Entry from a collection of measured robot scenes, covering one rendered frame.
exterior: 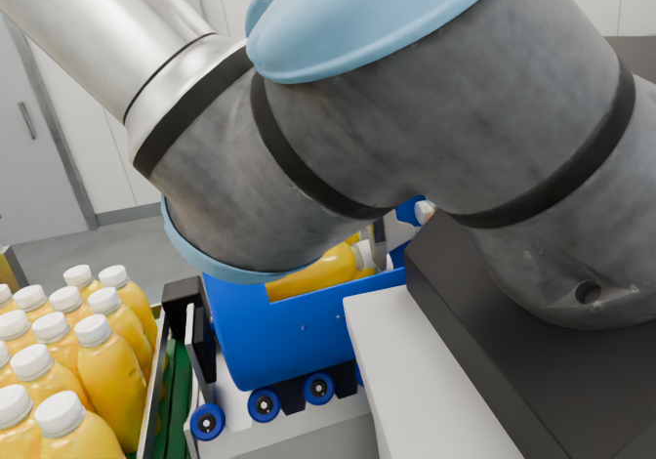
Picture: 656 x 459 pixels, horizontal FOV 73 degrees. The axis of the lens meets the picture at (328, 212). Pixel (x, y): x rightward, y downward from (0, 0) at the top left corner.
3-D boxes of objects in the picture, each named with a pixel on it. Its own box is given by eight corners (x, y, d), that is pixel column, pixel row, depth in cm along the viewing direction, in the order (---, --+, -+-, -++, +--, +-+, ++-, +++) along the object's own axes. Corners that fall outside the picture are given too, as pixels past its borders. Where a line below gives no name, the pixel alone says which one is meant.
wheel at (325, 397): (321, 363, 60) (320, 362, 62) (295, 385, 59) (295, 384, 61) (342, 391, 60) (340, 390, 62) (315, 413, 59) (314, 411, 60)
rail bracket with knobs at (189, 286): (213, 343, 83) (198, 297, 79) (174, 354, 82) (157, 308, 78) (213, 313, 92) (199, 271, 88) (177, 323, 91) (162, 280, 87)
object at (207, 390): (225, 408, 64) (202, 339, 59) (208, 413, 64) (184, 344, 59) (223, 362, 73) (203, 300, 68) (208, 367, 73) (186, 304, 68)
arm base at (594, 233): (848, 142, 20) (759, -13, 16) (620, 388, 22) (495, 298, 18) (592, 106, 34) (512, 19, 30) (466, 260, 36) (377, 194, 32)
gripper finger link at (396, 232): (425, 267, 57) (413, 198, 55) (382, 279, 56) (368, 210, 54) (415, 261, 60) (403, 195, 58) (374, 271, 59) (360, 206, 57)
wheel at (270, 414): (267, 379, 59) (267, 378, 61) (239, 401, 58) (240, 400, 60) (288, 408, 58) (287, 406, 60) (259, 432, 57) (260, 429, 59)
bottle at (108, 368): (102, 452, 64) (52, 350, 56) (132, 412, 70) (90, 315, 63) (144, 457, 62) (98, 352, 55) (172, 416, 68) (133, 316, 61)
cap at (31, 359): (52, 350, 57) (46, 339, 56) (51, 367, 54) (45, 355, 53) (17, 364, 55) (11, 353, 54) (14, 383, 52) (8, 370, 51)
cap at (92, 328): (71, 343, 57) (66, 332, 57) (92, 324, 61) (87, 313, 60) (97, 344, 56) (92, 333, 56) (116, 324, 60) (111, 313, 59)
